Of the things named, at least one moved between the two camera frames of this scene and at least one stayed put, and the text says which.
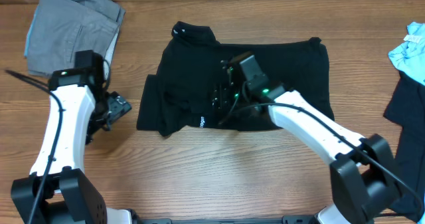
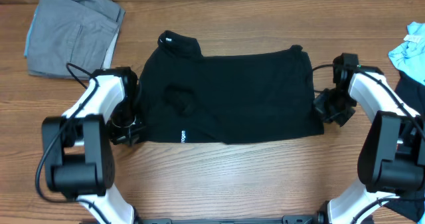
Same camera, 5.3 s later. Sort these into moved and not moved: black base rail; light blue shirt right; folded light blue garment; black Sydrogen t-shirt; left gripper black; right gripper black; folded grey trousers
Moved: left gripper black; right gripper black; black Sydrogen t-shirt
Not moved: folded light blue garment; folded grey trousers; black base rail; light blue shirt right
